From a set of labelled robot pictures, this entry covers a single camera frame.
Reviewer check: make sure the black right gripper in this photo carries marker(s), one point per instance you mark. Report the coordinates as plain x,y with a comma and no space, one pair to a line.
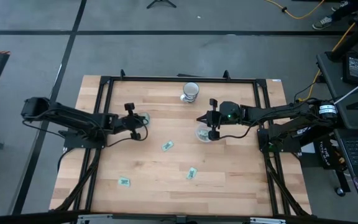
219,118

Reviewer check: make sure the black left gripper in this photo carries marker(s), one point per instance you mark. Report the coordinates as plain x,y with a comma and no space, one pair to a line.
126,123

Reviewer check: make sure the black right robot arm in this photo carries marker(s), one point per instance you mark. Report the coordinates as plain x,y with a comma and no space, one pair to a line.
275,113

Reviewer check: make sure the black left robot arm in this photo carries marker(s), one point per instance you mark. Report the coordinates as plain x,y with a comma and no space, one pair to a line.
73,116

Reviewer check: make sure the clear plastic round container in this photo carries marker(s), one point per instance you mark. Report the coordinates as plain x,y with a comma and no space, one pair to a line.
200,137

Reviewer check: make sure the blue white patterned mug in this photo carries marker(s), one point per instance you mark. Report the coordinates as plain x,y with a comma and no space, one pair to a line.
191,89

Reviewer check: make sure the black tote bag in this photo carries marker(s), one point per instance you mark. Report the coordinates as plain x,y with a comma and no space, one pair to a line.
325,154

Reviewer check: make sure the dark grey side table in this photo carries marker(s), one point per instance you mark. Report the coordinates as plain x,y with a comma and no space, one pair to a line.
331,81

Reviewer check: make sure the person's shoe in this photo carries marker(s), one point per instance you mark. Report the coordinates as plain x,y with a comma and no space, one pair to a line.
340,6
322,22

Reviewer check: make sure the black power adapter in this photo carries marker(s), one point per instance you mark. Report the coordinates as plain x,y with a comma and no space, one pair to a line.
354,67

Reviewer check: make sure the person's leg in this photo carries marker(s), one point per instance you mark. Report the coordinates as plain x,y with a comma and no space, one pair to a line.
350,9

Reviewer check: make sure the black metal table frame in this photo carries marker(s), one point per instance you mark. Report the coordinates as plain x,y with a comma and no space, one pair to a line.
182,79

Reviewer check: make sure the silver metal bracket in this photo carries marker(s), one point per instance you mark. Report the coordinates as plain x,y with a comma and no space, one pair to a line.
267,221
95,219

